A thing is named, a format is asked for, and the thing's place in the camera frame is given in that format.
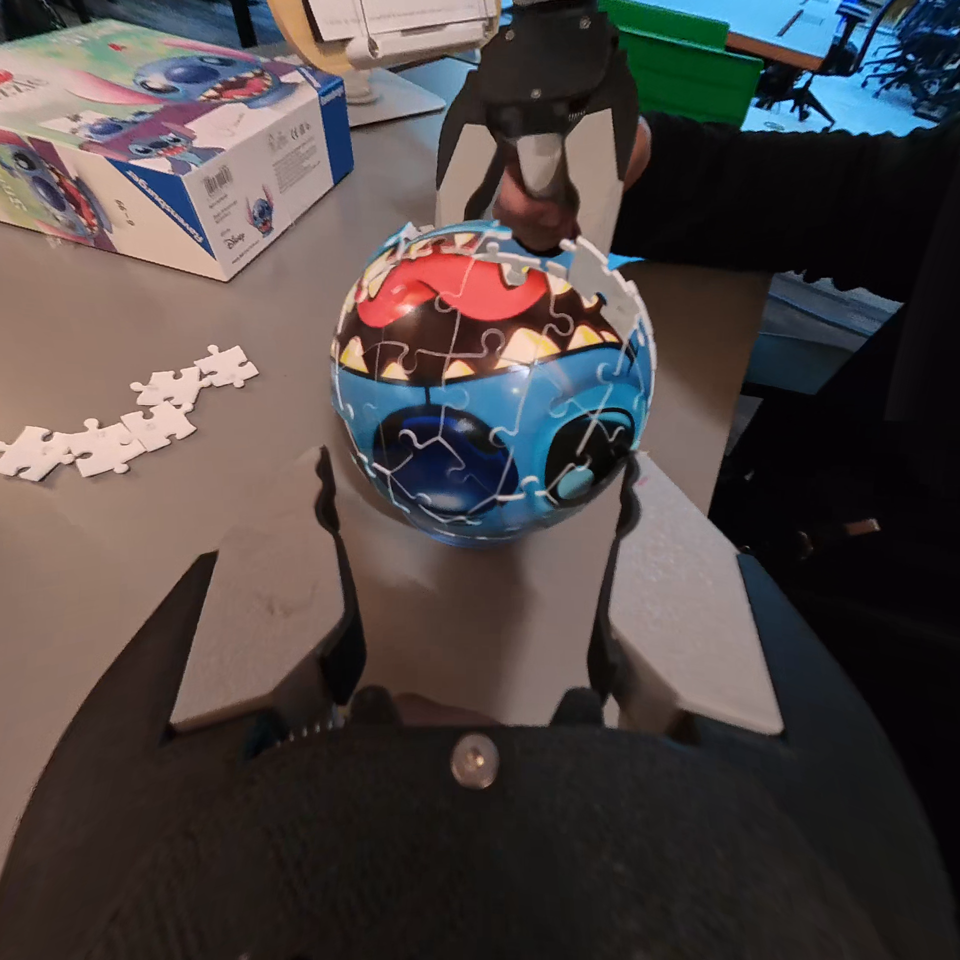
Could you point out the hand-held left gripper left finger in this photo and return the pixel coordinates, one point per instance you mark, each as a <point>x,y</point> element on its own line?
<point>262,615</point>

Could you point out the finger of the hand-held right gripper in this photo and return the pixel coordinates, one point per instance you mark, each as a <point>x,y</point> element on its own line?
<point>596,180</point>
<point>461,180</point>

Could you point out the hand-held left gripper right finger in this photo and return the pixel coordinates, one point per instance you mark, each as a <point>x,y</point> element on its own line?
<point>690,622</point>

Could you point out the blue cartoon puzzle ball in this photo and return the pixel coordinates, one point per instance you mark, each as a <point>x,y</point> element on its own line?
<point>450,352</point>

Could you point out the person's right forearm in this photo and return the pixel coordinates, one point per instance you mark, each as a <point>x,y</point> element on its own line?
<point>750,195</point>

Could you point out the white puzzle piece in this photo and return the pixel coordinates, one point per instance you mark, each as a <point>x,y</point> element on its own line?
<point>169,388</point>
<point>34,454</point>
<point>227,367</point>
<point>159,427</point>
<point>105,450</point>

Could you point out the colourful cartoon puzzle box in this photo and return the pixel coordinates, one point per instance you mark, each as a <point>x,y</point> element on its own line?
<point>150,112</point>

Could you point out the person's right hand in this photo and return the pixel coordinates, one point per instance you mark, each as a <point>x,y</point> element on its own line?
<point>540,221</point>

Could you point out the green box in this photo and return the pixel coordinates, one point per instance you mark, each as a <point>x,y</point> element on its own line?
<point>690,67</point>

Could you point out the instruction sheet on stand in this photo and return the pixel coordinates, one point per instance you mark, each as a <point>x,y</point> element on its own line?
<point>300,49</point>

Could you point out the light office table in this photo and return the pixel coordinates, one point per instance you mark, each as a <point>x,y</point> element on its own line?
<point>787,30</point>

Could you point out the black office chair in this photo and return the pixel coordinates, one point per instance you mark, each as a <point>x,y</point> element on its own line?
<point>915,52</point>

